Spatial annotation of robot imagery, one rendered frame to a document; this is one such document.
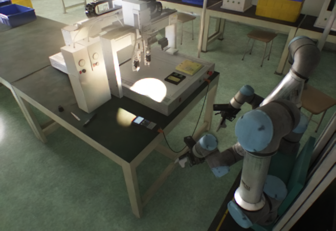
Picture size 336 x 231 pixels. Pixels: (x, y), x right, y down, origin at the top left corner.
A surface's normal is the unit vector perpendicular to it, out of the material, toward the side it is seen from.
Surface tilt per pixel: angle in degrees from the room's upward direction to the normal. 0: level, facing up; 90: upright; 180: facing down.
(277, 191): 8
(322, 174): 90
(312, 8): 90
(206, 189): 0
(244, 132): 83
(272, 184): 8
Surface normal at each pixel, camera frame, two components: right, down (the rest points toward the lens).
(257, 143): -0.86, 0.21
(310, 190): -0.58, 0.51
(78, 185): 0.00, -0.77
